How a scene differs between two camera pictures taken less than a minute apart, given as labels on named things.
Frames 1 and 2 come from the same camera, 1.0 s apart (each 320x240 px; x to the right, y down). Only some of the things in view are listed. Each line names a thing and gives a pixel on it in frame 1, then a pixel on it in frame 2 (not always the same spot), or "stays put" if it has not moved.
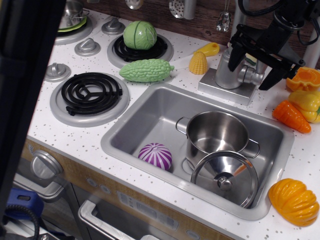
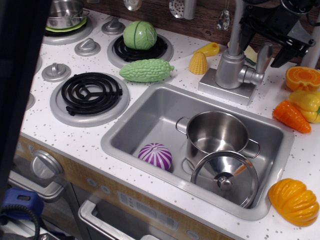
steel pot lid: x=228 y=175 stays put
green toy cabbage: x=139 y=35 stays put
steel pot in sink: x=208 y=132 stays put
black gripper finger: x=274 y=76 -> x=286 y=53
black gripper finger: x=237 y=55 -> x=247 y=34
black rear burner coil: x=126 y=54 stays put
